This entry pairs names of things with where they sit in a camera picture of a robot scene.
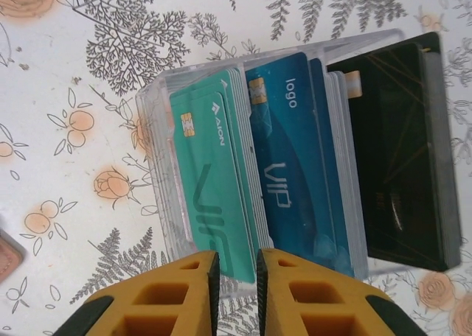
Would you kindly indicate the brown leather card holder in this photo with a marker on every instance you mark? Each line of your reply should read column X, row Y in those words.
column 9, row 258

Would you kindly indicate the black card stack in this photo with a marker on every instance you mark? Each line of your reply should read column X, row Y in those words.
column 398, row 148

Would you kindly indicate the floral tablecloth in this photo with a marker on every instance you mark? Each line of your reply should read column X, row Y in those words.
column 55, row 56

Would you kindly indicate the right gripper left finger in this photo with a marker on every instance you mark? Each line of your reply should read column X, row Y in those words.
column 121, row 306

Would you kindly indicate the blue VIP card stack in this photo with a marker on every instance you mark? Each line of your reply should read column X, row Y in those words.
column 295, row 166

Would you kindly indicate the green VIP card stack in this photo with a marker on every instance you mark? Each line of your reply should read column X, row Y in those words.
column 206, row 166

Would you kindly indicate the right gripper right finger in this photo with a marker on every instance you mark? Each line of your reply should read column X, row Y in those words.
column 332, row 306

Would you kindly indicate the clear acrylic card box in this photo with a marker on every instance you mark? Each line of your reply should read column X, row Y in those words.
column 155, row 104

